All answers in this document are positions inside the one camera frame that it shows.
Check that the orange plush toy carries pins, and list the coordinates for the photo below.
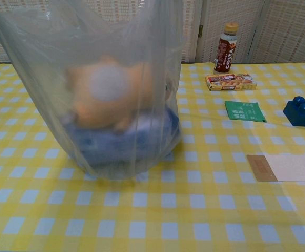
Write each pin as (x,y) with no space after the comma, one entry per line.
(134,99)

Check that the blue plush toy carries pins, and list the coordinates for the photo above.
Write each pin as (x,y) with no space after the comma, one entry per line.
(102,147)

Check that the translucent plastic bag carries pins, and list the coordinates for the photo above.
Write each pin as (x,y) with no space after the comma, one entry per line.
(36,78)

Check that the yellow white checkered tablecloth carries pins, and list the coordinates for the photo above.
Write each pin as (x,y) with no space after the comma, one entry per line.
(168,210)

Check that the yellow curry roux box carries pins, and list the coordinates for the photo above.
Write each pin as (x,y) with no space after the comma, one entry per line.
(231,82)

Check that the green paper sachet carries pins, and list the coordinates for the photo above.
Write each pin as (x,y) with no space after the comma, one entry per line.
(242,111)

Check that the brown coffee drink bottle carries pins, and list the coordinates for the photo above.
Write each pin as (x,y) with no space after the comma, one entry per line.
(226,52)

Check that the brass screen hinge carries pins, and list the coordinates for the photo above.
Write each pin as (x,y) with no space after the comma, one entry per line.
(200,30)

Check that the blue toy building brick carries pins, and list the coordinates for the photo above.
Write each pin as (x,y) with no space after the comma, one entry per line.
(299,118)

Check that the white and brown paper tag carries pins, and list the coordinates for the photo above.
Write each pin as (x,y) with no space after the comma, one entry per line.
(294,168)

